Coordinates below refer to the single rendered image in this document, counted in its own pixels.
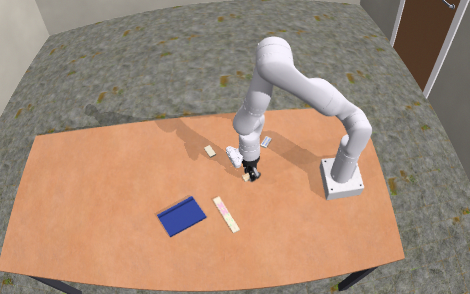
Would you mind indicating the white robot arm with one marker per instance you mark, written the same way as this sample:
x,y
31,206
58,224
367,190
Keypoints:
x,y
274,66

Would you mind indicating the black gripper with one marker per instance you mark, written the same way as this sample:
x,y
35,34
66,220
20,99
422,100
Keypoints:
x,y
250,167

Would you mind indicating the dark blue book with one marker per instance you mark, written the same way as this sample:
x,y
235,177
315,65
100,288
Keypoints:
x,y
181,216

